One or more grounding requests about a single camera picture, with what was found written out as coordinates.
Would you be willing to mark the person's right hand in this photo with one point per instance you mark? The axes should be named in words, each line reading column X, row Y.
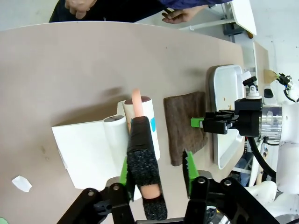
column 78, row 8

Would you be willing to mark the brown cloth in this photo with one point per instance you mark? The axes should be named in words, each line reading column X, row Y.
column 182, row 121

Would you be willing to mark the white paper scrap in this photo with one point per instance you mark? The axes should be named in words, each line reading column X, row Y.
column 22, row 184

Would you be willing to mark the white table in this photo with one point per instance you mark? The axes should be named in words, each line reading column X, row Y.
column 243, row 14

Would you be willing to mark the white lint roller stand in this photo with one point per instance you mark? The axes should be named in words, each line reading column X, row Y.
column 81, row 144

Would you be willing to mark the brown cardboard piece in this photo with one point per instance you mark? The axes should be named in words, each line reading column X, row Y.
column 269, row 75

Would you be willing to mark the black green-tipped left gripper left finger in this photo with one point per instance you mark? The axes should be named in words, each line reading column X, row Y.
column 116, row 198

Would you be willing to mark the silver metal tray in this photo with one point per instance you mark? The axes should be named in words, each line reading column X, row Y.
column 225, row 84

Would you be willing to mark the person's left hand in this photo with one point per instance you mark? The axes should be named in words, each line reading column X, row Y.
column 182, row 16

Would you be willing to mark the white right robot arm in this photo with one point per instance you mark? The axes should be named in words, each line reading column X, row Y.
column 289, row 126

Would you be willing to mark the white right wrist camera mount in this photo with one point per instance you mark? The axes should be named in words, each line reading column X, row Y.
column 251, row 89

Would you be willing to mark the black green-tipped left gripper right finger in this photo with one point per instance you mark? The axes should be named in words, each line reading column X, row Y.
column 201, row 186

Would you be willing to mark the person in navy jacket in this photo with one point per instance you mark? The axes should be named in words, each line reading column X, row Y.
column 191, row 3

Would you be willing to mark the person in dark clothes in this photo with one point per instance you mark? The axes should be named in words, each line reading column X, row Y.
column 116, row 11

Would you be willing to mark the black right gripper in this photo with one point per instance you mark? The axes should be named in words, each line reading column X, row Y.
column 247, row 116

